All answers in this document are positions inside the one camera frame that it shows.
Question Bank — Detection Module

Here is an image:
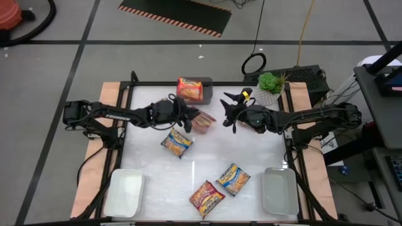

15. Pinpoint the orange vacuum canister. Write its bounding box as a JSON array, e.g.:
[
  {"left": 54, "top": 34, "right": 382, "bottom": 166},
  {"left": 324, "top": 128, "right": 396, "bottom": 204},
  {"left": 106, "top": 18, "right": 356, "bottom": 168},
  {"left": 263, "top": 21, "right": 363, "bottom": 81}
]
[{"left": 0, "top": 0, "right": 37, "bottom": 32}]

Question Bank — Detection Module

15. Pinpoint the succulent plant in white pot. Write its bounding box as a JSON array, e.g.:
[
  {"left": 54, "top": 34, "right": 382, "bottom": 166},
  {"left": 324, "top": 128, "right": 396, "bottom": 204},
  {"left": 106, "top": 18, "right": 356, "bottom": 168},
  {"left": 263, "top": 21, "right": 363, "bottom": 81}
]
[{"left": 253, "top": 71, "right": 291, "bottom": 107}]

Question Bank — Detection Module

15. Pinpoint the white rectangular tray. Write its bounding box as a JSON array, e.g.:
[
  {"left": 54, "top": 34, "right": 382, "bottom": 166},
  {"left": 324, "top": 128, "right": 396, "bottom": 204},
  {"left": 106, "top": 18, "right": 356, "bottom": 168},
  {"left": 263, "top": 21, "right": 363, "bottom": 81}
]
[
  {"left": 103, "top": 168, "right": 146, "bottom": 218},
  {"left": 261, "top": 167, "right": 300, "bottom": 217}
]

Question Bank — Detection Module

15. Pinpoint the red beef ramen noodle pack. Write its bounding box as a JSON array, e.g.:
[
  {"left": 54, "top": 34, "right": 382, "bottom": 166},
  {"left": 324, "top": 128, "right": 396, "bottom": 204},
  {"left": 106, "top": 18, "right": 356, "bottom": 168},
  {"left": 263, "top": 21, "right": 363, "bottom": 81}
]
[
  {"left": 190, "top": 109, "right": 217, "bottom": 135},
  {"left": 188, "top": 180, "right": 226, "bottom": 220}
]

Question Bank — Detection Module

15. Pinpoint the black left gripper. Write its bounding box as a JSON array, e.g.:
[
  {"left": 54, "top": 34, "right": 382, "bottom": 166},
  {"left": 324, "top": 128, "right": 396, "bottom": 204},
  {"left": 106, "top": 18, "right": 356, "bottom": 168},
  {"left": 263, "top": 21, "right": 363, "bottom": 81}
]
[{"left": 153, "top": 97, "right": 201, "bottom": 134}]

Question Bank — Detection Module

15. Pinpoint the dark keyboard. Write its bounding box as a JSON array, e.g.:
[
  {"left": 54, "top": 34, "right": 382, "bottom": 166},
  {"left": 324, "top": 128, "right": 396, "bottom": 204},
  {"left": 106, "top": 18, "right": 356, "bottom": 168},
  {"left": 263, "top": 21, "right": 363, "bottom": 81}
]
[{"left": 385, "top": 155, "right": 402, "bottom": 193}]

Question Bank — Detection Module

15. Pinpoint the white paper sheet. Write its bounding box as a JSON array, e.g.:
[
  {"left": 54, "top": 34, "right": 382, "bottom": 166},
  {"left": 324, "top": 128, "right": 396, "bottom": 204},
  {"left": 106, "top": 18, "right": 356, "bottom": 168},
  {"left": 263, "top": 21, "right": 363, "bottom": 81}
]
[{"left": 319, "top": 131, "right": 339, "bottom": 155}]

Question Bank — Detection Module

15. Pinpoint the black floor cable with plug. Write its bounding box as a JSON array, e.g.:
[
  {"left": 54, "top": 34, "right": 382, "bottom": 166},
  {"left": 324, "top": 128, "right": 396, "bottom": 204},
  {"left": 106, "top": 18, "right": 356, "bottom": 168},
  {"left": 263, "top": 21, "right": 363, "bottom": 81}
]
[{"left": 328, "top": 177, "right": 402, "bottom": 224}]

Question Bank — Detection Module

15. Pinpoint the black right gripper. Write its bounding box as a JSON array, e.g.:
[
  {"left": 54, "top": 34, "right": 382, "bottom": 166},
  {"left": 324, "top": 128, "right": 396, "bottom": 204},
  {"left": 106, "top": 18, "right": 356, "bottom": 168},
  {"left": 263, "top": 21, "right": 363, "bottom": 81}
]
[{"left": 219, "top": 89, "right": 274, "bottom": 134}]

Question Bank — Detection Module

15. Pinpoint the blue soy sauce ramen pack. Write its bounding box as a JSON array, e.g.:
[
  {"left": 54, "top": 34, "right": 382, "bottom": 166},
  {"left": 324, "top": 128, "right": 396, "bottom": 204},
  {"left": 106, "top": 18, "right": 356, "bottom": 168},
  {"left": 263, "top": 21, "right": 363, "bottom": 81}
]
[
  {"left": 215, "top": 163, "right": 251, "bottom": 198},
  {"left": 160, "top": 127, "right": 194, "bottom": 159}
]

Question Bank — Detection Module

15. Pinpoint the black hazard-striped floor mat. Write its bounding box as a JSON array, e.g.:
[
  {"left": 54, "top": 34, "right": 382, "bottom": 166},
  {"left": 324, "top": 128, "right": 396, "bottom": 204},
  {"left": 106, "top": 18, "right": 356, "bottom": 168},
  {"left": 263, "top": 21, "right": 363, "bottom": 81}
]
[{"left": 117, "top": 0, "right": 233, "bottom": 38}]

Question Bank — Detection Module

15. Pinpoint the black device on desk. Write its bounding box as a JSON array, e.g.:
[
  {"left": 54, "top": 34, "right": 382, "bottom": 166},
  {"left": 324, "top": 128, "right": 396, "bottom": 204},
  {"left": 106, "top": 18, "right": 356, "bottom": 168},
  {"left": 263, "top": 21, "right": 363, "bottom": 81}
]
[{"left": 374, "top": 65, "right": 402, "bottom": 97}]

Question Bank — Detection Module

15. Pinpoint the black perforated computer case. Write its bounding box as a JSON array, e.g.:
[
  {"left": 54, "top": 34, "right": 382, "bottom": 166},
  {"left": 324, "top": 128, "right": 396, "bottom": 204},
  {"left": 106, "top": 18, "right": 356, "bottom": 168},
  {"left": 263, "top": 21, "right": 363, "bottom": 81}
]
[{"left": 244, "top": 64, "right": 330, "bottom": 107}]

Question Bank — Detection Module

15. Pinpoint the orange chicken ramen noodle pack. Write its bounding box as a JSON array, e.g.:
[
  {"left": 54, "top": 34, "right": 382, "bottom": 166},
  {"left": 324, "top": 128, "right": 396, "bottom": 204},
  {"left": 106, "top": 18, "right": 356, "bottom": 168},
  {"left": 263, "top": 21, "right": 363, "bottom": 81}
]
[{"left": 176, "top": 77, "right": 204, "bottom": 102}]

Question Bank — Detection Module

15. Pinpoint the yellow floor cable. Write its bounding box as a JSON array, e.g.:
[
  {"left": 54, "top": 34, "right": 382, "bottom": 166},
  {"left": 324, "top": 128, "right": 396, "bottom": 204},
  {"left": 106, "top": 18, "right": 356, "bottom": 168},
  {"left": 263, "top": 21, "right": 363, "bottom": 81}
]
[{"left": 296, "top": 0, "right": 316, "bottom": 68}]

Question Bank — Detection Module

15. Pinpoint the black vacuum hose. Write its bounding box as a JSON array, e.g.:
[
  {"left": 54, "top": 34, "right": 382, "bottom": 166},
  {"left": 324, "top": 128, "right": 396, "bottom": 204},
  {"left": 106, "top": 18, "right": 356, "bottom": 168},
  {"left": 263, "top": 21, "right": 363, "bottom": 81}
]
[{"left": 0, "top": 0, "right": 57, "bottom": 48}]

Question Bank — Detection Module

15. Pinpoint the black desk leg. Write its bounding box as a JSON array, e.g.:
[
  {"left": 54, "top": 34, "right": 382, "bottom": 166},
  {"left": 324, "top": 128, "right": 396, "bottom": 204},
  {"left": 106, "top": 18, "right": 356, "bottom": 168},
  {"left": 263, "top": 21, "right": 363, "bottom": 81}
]
[{"left": 323, "top": 127, "right": 387, "bottom": 167}]

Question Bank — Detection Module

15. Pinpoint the grey keyboard desk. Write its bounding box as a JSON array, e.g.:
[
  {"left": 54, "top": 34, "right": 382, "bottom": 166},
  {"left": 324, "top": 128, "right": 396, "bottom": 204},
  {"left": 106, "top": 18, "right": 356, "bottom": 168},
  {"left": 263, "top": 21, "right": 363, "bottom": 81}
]
[{"left": 372, "top": 146, "right": 402, "bottom": 220}]

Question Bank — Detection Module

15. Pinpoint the black aluminium table frame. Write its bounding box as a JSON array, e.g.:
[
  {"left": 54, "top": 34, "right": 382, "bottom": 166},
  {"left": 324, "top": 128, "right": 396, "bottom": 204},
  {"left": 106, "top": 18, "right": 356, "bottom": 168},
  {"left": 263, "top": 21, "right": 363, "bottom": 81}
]
[{"left": 73, "top": 70, "right": 340, "bottom": 226}]

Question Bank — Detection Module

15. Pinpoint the dark grey plastic bin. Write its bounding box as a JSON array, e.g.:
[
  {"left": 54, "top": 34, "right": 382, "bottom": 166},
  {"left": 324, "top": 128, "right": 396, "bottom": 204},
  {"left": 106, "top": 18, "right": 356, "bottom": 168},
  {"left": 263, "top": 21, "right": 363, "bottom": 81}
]
[{"left": 175, "top": 77, "right": 214, "bottom": 106}]

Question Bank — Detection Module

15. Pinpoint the black coiled floor cable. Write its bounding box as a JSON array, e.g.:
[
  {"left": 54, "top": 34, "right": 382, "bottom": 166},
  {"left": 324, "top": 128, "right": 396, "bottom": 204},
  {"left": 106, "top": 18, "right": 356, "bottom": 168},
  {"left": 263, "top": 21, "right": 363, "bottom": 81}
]
[{"left": 241, "top": 0, "right": 268, "bottom": 76}]

